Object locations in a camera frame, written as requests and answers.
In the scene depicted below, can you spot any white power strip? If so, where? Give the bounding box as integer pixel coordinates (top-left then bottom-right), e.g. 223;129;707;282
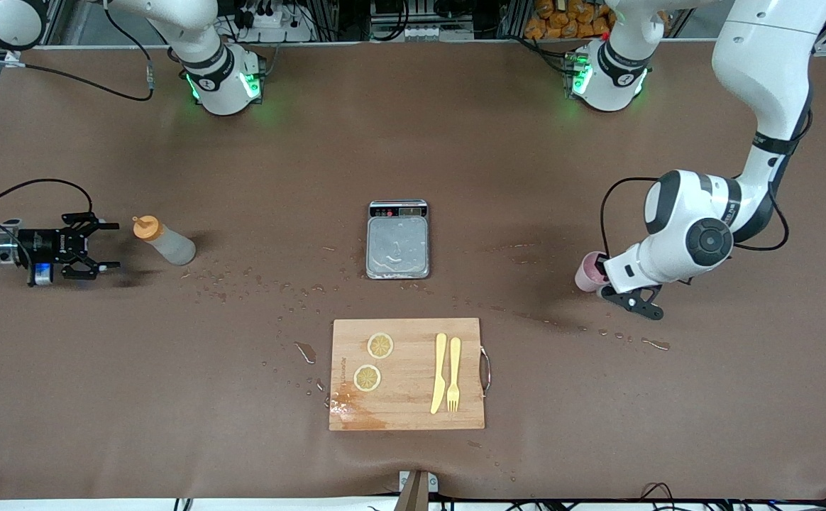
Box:
239;4;314;43

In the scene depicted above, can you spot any pink plastic cup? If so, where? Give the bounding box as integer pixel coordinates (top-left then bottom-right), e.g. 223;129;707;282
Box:
575;252;607;293

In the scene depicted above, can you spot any aluminium frame post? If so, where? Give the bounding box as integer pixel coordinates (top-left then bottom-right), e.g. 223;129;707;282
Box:
314;0;346;42
495;0;527;40

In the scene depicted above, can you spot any wooden cutting board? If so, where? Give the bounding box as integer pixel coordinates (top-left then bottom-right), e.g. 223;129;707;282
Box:
329;318;492;432

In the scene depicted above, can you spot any clear orange-capped sauce bottle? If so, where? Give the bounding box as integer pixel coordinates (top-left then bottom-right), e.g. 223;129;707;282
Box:
133;216;197;266

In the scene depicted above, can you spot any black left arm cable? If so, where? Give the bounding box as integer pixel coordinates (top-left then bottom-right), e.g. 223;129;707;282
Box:
599;176;791;258

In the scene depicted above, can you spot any yellow plastic fork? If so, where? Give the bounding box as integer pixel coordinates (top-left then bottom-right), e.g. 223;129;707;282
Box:
446;336;462;414

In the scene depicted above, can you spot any yellow plastic knife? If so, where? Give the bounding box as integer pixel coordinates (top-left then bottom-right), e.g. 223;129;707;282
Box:
430;332;448;415

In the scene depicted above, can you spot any black electronics box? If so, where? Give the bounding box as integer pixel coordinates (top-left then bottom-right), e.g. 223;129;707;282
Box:
370;0;474;42

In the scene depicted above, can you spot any metal table edge bracket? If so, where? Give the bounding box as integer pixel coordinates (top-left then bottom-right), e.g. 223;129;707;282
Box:
398;470;439;511

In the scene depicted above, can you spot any silver digital kitchen scale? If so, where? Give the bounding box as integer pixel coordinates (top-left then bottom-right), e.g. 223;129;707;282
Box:
365;199;431;280

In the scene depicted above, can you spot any bag of orange snacks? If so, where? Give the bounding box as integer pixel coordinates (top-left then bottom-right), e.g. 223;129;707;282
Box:
524;0;614;40

